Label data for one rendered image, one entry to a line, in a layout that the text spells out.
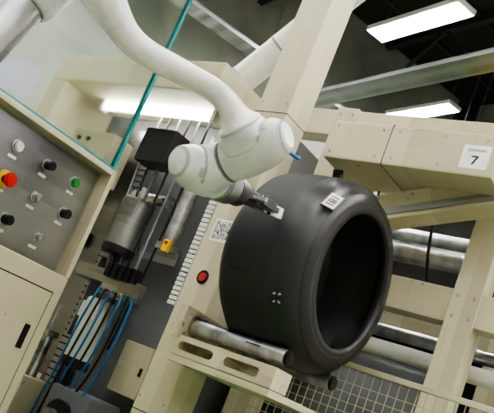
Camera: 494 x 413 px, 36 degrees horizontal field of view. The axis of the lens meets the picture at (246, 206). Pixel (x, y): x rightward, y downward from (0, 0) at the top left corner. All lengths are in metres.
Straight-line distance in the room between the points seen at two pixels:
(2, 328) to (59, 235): 0.33
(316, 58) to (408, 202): 0.58
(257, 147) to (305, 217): 0.43
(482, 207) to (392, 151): 0.34
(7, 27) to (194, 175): 0.52
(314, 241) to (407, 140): 0.69
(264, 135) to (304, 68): 0.95
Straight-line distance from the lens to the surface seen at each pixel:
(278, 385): 2.05
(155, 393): 2.35
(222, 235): 2.39
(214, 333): 2.18
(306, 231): 2.01
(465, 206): 2.54
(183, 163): 1.69
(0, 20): 1.78
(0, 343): 2.31
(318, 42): 2.62
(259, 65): 3.11
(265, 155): 1.64
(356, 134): 2.65
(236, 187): 1.81
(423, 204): 2.58
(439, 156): 2.49
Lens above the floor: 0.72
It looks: 14 degrees up
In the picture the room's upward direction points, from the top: 22 degrees clockwise
